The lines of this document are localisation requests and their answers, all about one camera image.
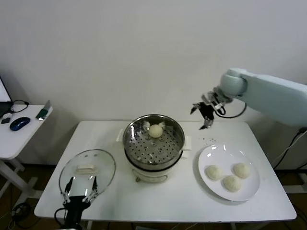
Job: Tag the blue computer mouse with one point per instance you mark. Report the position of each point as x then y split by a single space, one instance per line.
19 123

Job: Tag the oval glass pot lid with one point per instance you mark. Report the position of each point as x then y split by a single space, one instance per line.
105 163

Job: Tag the green and white stapler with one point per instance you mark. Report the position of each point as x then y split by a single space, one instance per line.
43 112

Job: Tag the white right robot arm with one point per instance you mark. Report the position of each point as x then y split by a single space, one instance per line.
275 93

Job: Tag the white steamed baozi bun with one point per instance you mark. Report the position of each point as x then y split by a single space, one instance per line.
241 170
232 183
214 172
156 131

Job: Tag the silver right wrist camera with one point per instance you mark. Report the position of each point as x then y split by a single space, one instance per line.
219 106

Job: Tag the black laptop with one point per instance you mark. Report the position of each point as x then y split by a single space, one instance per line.
3 93

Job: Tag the white side desk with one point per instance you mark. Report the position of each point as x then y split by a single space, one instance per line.
24 136

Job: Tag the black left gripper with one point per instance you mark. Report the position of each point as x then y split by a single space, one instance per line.
75 206

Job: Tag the large white plate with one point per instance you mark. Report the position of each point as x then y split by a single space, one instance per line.
216 153

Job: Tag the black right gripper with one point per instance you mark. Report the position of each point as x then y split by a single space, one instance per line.
208 112

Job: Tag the perforated steel steamer basket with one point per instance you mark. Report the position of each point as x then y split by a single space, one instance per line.
153 148

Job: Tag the small black adapter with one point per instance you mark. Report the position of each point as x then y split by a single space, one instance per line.
5 121

